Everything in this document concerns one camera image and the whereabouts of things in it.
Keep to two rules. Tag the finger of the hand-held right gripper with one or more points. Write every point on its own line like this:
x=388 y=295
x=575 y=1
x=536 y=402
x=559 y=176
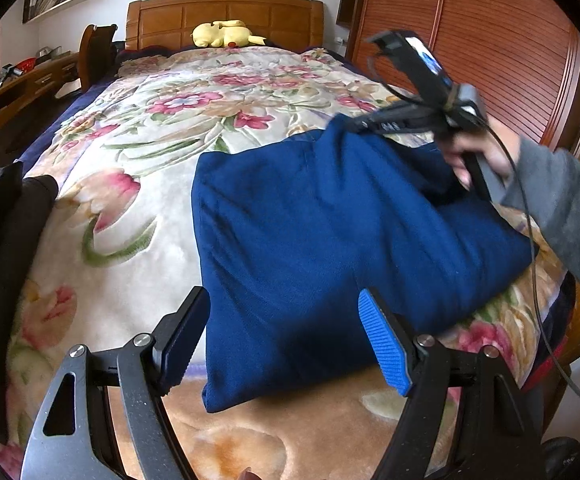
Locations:
x=385 y=120

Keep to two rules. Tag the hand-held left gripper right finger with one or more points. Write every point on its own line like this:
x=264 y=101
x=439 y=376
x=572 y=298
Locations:
x=385 y=340

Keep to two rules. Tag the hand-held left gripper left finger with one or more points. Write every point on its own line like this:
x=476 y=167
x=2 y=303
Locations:
x=185 y=345

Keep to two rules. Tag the navy blue jacket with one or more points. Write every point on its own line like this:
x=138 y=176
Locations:
x=320 y=240

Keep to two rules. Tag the person's right forearm grey sleeve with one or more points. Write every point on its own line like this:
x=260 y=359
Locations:
x=565 y=200

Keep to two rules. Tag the person's right hand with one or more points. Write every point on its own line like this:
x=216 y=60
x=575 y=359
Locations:
x=495 y=152

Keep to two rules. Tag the yellow plush toy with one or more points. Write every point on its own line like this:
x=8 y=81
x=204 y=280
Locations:
x=225 y=35

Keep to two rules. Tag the wooden bed headboard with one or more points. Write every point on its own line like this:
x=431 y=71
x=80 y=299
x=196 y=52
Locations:
x=220 y=10

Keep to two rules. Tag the black cloth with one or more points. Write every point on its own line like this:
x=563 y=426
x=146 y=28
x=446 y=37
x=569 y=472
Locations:
x=5 y=260

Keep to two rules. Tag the black round object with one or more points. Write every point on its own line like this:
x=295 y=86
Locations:
x=562 y=457

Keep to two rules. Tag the floral blanket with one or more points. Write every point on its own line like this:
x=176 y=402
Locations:
x=135 y=125

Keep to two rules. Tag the navy bed sheet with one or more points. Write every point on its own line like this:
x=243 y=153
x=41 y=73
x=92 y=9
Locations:
x=55 y=135

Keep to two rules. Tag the wooden chair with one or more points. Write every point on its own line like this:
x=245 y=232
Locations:
x=95 y=55

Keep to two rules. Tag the wooden desk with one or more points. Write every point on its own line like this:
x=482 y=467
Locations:
x=15 y=95

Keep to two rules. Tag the red object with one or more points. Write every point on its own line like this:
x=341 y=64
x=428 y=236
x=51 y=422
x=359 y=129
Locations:
x=26 y=63

